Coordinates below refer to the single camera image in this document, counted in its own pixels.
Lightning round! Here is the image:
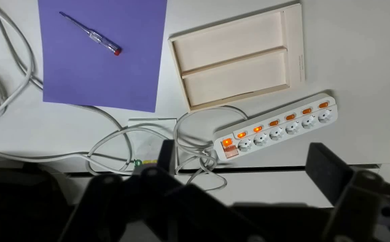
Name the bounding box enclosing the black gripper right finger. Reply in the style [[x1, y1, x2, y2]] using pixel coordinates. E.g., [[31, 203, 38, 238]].
[[305, 142, 390, 242]]

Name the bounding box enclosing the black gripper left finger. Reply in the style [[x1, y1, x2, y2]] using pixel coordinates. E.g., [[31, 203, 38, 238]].
[[58, 140, 268, 242]]

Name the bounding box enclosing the clear red-tipped screwdriver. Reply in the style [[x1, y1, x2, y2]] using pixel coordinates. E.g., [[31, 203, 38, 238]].
[[59, 12, 123, 56]]

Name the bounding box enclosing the wooden two-compartment tray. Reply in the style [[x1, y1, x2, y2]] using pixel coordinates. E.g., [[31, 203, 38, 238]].
[[170, 1, 305, 110]]

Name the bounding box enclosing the white power strip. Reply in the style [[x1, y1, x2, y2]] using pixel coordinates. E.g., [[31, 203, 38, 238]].
[[213, 93, 338, 161]]

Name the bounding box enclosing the purple paper sheet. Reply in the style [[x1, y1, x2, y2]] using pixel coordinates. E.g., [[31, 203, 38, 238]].
[[39, 0, 167, 111]]

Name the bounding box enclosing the white power strip cable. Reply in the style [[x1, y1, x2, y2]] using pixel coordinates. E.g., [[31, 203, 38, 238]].
[[86, 105, 250, 192]]

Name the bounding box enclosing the white cable bundle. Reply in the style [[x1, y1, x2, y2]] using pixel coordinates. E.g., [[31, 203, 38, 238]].
[[0, 0, 136, 164]]

